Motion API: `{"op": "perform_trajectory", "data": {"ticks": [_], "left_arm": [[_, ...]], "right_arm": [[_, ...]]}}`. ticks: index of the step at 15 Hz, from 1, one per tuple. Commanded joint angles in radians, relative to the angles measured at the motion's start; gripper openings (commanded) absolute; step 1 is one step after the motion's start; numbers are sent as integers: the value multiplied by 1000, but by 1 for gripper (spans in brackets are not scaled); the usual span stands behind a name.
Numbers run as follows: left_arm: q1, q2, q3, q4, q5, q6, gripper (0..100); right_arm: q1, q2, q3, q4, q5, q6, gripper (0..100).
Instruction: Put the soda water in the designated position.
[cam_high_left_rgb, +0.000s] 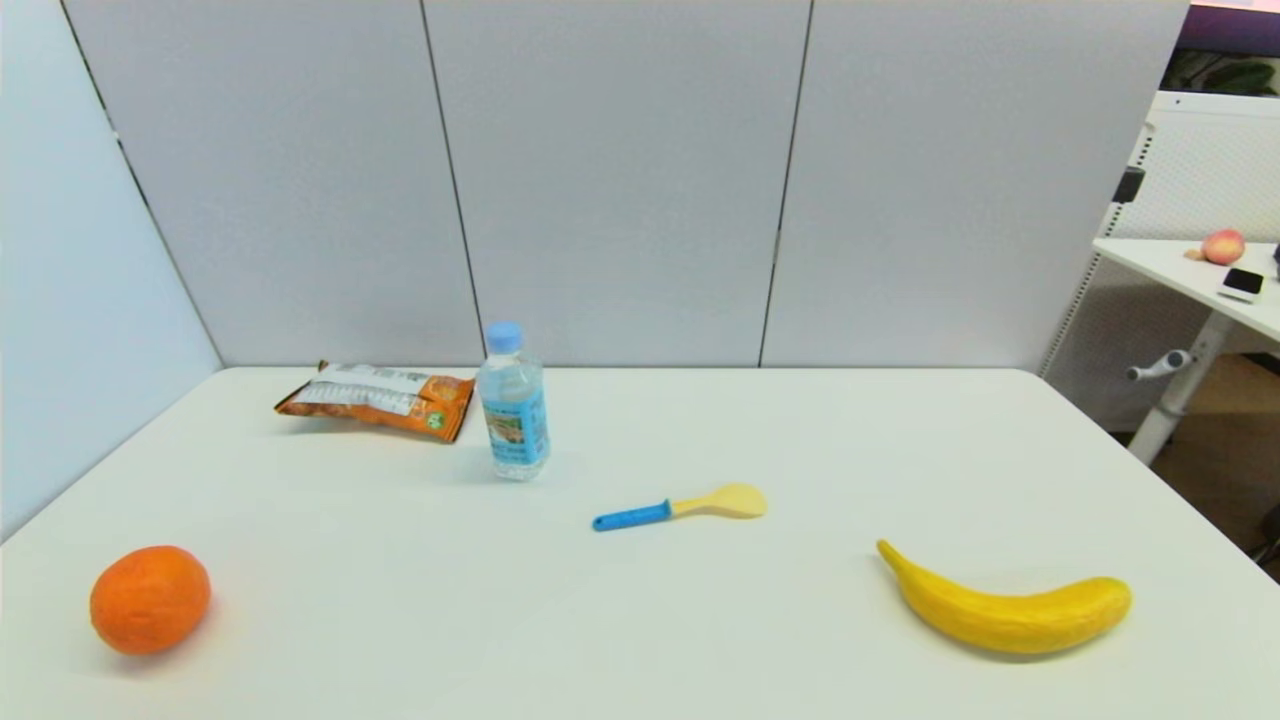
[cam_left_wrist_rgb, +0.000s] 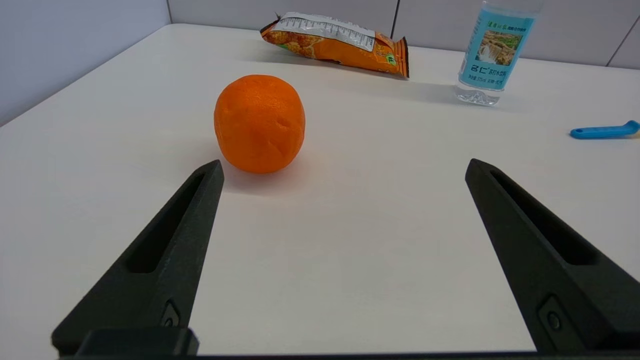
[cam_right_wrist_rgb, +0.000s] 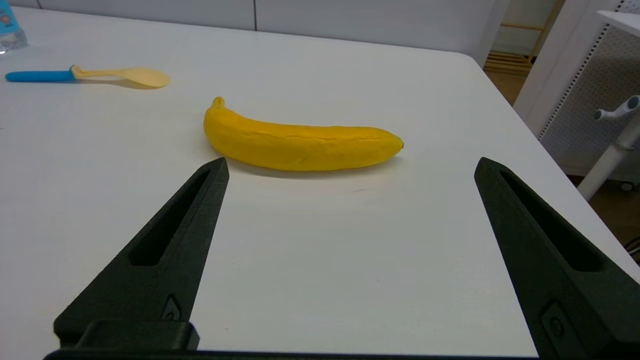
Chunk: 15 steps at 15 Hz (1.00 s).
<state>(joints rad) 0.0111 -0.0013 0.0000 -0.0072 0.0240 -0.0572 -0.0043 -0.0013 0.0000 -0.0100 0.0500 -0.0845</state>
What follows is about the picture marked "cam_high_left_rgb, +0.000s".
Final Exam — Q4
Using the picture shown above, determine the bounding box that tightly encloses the clear blue-capped water bottle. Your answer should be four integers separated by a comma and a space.
477, 321, 552, 483

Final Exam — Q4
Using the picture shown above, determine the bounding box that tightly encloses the orange snack bag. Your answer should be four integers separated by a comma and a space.
274, 360, 477, 444

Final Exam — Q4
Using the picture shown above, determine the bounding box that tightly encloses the yellow banana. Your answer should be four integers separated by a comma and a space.
877, 539, 1133, 656

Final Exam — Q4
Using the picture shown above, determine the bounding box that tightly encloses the white metal stand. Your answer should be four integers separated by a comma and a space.
1092, 238, 1280, 467

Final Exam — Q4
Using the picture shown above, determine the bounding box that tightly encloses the orange fruit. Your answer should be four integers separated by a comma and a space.
89, 545, 212, 657

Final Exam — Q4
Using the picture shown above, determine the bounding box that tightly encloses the white perforated panel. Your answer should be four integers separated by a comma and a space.
1038, 91, 1280, 433

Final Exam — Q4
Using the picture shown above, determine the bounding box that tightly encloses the dark green plant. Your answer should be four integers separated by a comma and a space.
1163, 48, 1280, 97

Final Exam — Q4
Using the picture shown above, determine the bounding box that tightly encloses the blue-handled yellow spoon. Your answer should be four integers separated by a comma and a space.
592, 483, 769, 533

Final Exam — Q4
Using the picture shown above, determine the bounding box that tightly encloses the white desk crank handle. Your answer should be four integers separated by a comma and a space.
1127, 349, 1194, 383

